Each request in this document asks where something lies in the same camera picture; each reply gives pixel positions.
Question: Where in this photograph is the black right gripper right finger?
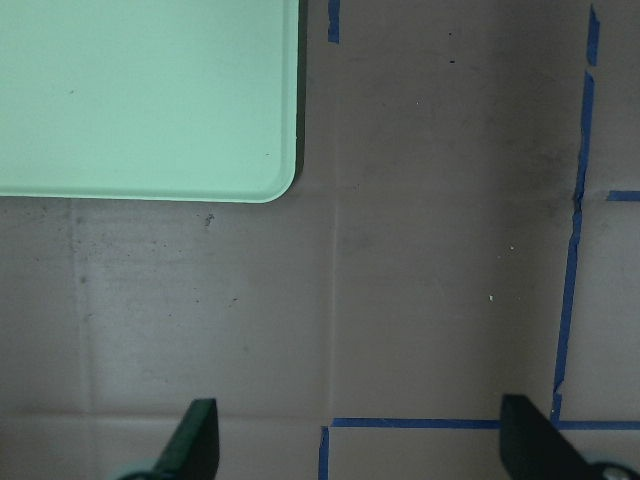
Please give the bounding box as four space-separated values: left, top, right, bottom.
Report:
499 394 621 479

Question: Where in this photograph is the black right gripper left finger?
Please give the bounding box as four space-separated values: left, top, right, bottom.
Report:
153 398 220 480

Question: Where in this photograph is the mint green tray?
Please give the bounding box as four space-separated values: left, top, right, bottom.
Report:
1 1 305 203

